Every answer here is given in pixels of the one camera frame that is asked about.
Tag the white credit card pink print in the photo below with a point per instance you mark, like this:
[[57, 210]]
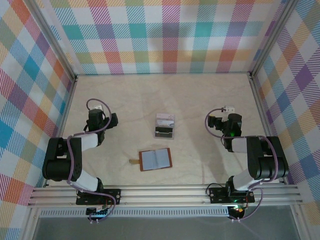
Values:
[[165, 116]]

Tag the white credit card blue print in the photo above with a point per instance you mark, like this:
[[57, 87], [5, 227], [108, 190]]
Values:
[[163, 123]]

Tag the aluminium frame post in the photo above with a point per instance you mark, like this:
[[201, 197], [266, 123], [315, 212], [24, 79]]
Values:
[[56, 42], [268, 42]]

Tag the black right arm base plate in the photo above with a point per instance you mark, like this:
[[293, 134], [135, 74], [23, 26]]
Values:
[[217, 195]]

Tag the clear acrylic card stand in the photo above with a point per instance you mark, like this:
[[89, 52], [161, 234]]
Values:
[[155, 125]]

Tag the brown leather card holder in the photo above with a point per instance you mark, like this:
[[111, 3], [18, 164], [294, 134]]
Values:
[[155, 160]]

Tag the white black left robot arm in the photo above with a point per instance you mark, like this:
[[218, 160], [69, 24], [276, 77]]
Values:
[[88, 142]]

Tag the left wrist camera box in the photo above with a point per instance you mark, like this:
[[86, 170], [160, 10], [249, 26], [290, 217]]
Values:
[[97, 107]]

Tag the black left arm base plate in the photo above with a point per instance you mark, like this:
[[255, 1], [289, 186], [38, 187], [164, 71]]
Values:
[[113, 196]]

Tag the aluminium mounting rail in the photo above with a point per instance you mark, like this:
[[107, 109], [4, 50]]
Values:
[[162, 193]]

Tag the aluminium table side rail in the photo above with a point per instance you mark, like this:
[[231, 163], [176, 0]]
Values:
[[65, 112], [262, 112]]

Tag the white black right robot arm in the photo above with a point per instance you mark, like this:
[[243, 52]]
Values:
[[238, 145]]

